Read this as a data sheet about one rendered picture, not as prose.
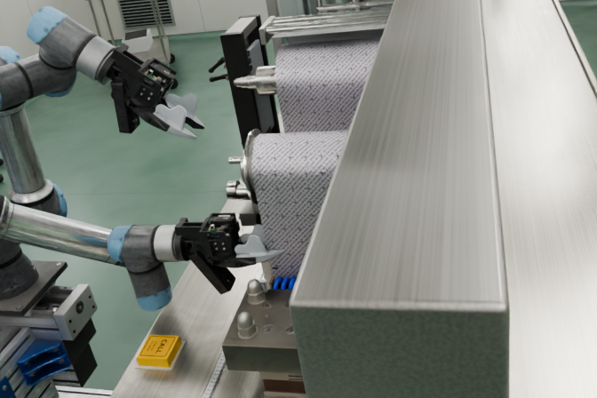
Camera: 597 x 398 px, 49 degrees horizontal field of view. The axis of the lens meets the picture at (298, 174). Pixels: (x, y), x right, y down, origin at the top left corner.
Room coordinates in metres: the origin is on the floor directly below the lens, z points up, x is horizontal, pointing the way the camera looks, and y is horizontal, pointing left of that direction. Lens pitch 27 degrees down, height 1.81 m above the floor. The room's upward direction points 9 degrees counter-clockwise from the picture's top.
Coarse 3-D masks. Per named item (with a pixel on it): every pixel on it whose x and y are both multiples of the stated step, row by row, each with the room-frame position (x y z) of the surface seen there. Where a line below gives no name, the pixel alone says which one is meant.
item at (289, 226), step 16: (272, 208) 1.08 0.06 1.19; (288, 208) 1.07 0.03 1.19; (304, 208) 1.06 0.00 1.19; (320, 208) 1.05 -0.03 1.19; (272, 224) 1.08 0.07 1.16; (288, 224) 1.07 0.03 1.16; (304, 224) 1.06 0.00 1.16; (272, 240) 1.08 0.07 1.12; (288, 240) 1.07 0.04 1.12; (304, 240) 1.06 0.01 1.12; (288, 256) 1.07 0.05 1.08; (272, 272) 1.08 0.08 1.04; (288, 272) 1.07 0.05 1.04
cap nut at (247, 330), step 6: (246, 312) 0.93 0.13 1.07; (240, 318) 0.92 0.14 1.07; (246, 318) 0.92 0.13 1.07; (240, 324) 0.92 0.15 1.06; (246, 324) 0.92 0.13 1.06; (252, 324) 0.92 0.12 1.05; (240, 330) 0.92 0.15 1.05; (246, 330) 0.91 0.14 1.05; (252, 330) 0.92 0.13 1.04; (240, 336) 0.92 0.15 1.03; (246, 336) 0.92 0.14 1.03; (252, 336) 0.92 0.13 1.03
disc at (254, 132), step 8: (248, 136) 1.13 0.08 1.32; (256, 136) 1.17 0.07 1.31; (248, 144) 1.12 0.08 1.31; (248, 152) 1.11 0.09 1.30; (248, 160) 1.10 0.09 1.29; (248, 168) 1.09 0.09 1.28; (248, 176) 1.09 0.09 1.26; (248, 184) 1.08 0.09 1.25; (248, 192) 1.08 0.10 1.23; (256, 200) 1.10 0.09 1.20
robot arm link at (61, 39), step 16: (48, 16) 1.22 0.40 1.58; (64, 16) 1.23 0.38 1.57; (32, 32) 1.21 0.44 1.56; (48, 32) 1.21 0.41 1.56; (64, 32) 1.21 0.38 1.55; (80, 32) 1.22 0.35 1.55; (48, 48) 1.21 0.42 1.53; (64, 48) 1.20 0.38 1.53; (80, 48) 1.20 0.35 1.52; (64, 64) 1.23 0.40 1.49
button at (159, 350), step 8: (152, 336) 1.09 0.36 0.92; (160, 336) 1.09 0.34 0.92; (168, 336) 1.09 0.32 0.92; (176, 336) 1.08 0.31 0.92; (144, 344) 1.07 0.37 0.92; (152, 344) 1.07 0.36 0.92; (160, 344) 1.07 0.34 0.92; (168, 344) 1.06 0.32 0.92; (176, 344) 1.06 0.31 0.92; (144, 352) 1.05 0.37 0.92; (152, 352) 1.04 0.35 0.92; (160, 352) 1.04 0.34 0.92; (168, 352) 1.04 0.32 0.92; (176, 352) 1.05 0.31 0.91; (144, 360) 1.03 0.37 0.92; (152, 360) 1.03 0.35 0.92; (160, 360) 1.02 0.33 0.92; (168, 360) 1.02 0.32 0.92
